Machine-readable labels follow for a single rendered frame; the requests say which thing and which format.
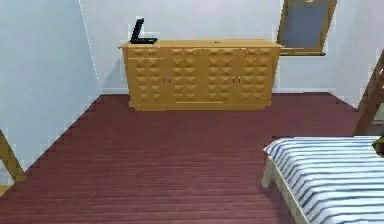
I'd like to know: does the yellow wooden sideboard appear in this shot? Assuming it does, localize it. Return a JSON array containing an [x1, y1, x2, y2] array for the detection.
[[118, 38, 285, 112]]

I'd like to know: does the black laptop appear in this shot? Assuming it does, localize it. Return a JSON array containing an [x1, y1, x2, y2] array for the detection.
[[129, 17, 159, 45]]

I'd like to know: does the wooden framed window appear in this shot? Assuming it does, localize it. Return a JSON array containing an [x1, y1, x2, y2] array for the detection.
[[276, 0, 338, 57]]

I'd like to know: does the striped white bed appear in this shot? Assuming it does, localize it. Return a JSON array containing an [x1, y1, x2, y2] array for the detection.
[[260, 135, 384, 224]]

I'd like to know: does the brown wooden shelf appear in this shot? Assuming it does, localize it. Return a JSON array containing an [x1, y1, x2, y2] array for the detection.
[[353, 49, 384, 137]]

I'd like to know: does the yellow wooden furniture leg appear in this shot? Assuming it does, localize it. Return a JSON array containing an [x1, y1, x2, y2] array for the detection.
[[0, 129, 27, 198]]

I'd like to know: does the green object on bed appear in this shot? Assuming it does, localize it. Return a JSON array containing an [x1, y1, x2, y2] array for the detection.
[[372, 136, 384, 158]]

